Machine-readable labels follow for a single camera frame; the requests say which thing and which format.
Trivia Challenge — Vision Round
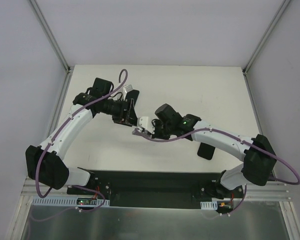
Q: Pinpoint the black smartphone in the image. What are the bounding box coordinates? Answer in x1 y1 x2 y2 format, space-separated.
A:
125 89 140 107

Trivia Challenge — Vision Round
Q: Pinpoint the black phone case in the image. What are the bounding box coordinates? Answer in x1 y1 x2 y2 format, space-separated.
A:
197 142 216 161

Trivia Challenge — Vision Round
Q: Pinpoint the lilac phone case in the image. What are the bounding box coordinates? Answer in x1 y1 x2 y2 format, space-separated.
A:
132 125 154 136

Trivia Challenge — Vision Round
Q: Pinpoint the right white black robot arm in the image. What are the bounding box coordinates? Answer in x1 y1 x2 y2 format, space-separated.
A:
152 103 277 199

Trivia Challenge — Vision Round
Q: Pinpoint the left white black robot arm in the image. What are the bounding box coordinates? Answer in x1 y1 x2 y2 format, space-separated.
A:
25 78 139 195

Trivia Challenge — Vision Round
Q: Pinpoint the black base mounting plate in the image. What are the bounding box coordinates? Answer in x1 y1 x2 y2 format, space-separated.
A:
66 168 248 208

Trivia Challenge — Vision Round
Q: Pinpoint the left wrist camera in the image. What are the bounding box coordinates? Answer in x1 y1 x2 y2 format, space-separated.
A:
122 84 133 99

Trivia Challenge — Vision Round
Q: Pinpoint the left aluminium frame post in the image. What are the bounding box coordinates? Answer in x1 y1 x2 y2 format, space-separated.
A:
27 0 71 74

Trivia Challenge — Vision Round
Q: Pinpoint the aluminium frame post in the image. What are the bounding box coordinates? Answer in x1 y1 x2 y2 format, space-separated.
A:
242 0 292 76
27 0 71 74

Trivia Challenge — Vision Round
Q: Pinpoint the right white cable duct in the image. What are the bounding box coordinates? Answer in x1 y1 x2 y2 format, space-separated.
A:
200 200 218 211

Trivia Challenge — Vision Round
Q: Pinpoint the white cable duct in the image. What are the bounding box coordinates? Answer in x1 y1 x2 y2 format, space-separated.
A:
32 196 110 208
200 200 218 211

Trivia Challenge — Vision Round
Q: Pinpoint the left white cable duct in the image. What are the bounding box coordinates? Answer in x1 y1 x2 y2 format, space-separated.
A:
32 196 110 208

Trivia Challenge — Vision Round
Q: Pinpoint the right aluminium frame post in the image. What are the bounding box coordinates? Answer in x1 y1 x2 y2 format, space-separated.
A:
242 0 292 76

